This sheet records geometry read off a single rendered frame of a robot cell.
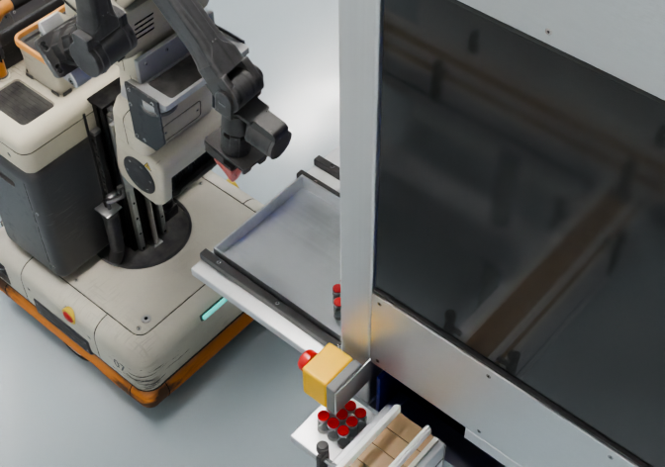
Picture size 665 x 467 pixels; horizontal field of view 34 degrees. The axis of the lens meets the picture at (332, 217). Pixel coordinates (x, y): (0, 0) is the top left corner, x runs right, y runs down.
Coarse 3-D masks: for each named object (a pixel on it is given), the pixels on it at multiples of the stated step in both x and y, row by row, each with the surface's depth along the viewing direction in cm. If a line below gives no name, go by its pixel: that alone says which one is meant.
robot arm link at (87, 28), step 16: (80, 0) 191; (96, 0) 190; (80, 16) 195; (96, 16) 192; (112, 16) 196; (80, 32) 196; (96, 32) 195; (128, 32) 202; (80, 48) 198; (96, 48) 198; (80, 64) 202; (96, 64) 198
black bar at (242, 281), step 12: (204, 252) 212; (216, 264) 210; (228, 264) 210; (228, 276) 210; (240, 276) 208; (252, 288) 206; (264, 300) 205; (276, 300) 204; (276, 312) 205; (288, 312) 202; (300, 324) 201; (312, 324) 201; (312, 336) 201; (324, 336) 199
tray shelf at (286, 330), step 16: (336, 160) 232; (320, 176) 229; (192, 272) 213; (208, 272) 212; (224, 288) 209; (240, 288) 209; (240, 304) 206; (256, 304) 206; (256, 320) 206; (272, 320) 204; (288, 336) 201; (304, 336) 201
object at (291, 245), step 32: (288, 192) 223; (320, 192) 223; (256, 224) 219; (288, 224) 220; (320, 224) 219; (224, 256) 210; (256, 256) 214; (288, 256) 214; (320, 256) 214; (288, 288) 208; (320, 288) 208; (320, 320) 199
